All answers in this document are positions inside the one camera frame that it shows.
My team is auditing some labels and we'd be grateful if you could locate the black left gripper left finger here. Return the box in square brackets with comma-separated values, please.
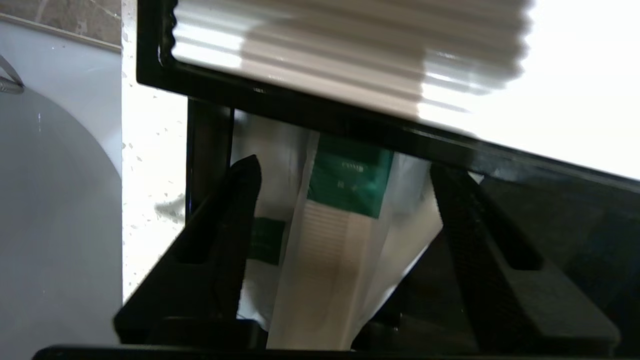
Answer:
[114, 155, 263, 346]

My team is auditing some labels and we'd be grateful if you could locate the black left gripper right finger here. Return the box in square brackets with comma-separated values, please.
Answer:
[430, 164, 621, 355]

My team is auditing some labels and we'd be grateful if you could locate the black amenity tray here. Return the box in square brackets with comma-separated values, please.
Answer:
[185, 97, 640, 353]

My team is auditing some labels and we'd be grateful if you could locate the comb packet with green label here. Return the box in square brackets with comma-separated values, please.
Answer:
[267, 132, 443, 351]

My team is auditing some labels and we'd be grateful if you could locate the black box body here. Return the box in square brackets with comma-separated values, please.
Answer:
[136, 0, 640, 196]

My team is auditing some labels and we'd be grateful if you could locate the long packet with green label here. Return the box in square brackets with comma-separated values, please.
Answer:
[235, 110, 321, 331]

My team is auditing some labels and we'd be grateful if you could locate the white bathtub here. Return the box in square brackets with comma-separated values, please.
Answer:
[0, 20, 123, 360]

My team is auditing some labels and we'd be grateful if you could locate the metal shower hose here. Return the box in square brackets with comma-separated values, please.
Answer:
[0, 55, 25, 95]

